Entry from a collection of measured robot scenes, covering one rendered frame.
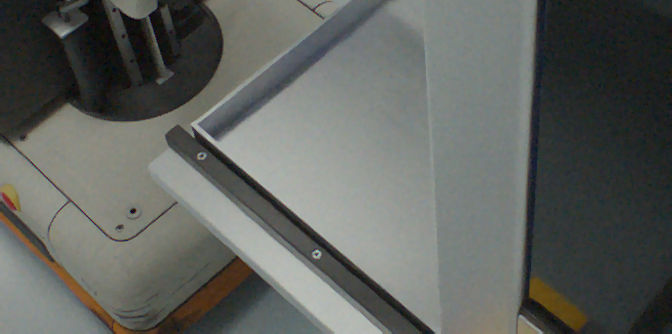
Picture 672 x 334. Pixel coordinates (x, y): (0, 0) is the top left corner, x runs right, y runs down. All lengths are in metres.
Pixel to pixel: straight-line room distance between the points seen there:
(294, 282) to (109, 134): 0.94
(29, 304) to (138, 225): 0.38
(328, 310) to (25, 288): 1.20
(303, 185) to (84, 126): 0.91
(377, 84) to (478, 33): 0.68
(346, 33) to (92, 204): 0.77
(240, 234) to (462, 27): 0.62
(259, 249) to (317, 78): 0.20
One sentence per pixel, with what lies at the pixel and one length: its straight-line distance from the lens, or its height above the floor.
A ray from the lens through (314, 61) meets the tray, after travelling 1.26.
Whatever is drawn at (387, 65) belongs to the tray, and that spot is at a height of 0.88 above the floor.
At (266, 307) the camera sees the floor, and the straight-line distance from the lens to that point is 2.12.
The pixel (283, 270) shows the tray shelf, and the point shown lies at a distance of 1.13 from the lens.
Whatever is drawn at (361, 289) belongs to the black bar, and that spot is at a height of 0.90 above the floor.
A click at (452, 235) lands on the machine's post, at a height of 1.24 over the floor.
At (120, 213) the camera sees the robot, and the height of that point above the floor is 0.28.
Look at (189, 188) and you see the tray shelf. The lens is 1.19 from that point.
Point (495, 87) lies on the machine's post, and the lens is 0.58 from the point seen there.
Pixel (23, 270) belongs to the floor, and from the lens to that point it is 2.26.
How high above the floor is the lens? 1.85
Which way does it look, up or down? 54 degrees down
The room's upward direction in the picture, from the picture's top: 9 degrees counter-clockwise
